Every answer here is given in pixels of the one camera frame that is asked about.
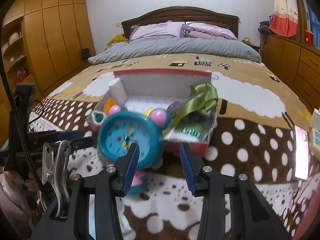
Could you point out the wooden headboard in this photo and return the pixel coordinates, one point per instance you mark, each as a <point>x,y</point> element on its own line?
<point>180,13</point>

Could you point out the purple frilled pillow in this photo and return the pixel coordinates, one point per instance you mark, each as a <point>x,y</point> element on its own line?
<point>212,31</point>

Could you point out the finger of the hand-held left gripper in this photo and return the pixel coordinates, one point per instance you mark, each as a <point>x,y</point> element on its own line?
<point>75,137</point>

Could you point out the red cardboard box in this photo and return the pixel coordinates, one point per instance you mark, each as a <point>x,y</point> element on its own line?
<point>150,87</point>

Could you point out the lilac pillow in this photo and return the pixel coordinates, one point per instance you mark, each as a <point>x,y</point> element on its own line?
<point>155,31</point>

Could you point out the metal spring clip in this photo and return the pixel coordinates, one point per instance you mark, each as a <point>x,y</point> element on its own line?
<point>56,170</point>

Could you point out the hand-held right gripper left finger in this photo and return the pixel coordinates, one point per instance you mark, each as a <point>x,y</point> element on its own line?
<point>130,170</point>

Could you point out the white storage box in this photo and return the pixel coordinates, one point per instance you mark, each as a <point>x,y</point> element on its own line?
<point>14,37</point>

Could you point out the red cup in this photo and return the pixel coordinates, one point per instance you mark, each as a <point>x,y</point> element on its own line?
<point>309,37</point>

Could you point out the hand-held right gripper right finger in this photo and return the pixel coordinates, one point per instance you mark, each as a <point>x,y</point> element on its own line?
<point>186,170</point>

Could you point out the yellow soft toy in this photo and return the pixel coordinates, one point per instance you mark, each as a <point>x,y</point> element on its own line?
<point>148,112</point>

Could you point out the orange cloth flower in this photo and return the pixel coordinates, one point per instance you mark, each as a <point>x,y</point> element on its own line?
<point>109,104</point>

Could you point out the grey purple yarn ball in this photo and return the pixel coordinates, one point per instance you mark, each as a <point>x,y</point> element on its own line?
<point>175,108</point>

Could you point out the wooden dresser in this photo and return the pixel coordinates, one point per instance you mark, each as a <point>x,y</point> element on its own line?
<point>282,55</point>

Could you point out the teal alarm clock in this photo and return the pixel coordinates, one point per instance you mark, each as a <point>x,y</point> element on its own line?
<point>117,135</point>

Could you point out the grey duvet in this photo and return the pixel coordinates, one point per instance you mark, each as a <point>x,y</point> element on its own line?
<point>175,46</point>

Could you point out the white and blue toy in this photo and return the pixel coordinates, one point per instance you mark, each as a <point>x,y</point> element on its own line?
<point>316,135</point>

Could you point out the wooden nightstand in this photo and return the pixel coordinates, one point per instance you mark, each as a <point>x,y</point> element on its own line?
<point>252,47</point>

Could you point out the dark clothes pile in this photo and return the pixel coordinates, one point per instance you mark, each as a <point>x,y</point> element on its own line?
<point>263,27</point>

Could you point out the person's left forearm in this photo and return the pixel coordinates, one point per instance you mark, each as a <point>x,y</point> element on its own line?
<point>11,200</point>

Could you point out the black bag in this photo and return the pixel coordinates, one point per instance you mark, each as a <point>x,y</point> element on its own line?
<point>85,54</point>

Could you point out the brown printed blanket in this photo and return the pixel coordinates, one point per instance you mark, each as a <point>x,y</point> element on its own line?
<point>250,142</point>

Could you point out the cream red curtain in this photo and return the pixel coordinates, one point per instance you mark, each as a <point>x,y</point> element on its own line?
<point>283,10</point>

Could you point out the pink phone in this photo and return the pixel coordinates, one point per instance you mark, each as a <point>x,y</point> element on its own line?
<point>301,152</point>

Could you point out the wooden wardrobe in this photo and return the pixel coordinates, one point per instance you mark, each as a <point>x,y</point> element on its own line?
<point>55,30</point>

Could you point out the green ribbon bow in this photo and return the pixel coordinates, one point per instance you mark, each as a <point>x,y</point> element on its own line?
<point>202,97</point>

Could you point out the person's left hand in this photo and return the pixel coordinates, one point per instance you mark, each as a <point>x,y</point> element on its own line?
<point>32,185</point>

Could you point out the yellow knit cloth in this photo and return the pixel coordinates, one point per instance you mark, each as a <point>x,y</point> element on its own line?
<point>117,40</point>

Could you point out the red shelf item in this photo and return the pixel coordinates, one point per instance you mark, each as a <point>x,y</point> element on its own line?
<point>21,76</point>

